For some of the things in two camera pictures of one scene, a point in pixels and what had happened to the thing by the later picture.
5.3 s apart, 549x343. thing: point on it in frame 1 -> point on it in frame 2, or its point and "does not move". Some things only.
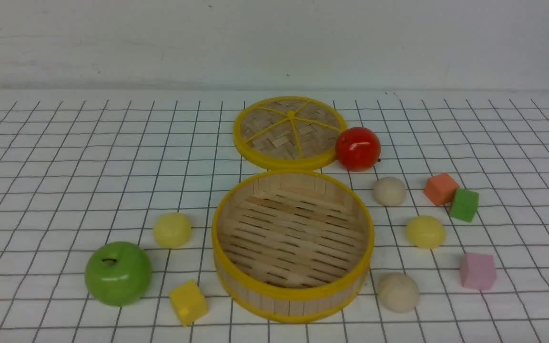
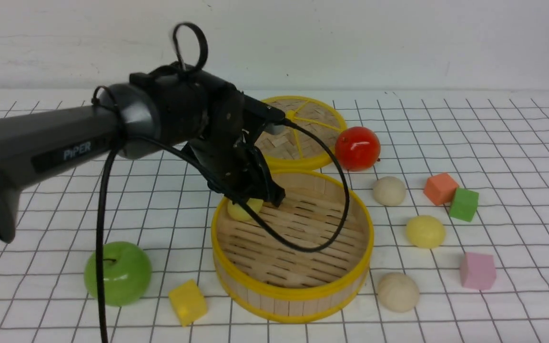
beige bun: [389, 191] does not move
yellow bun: [172, 229] -> [235, 210]
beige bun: [398, 292] does not move
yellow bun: [425, 232] does not move
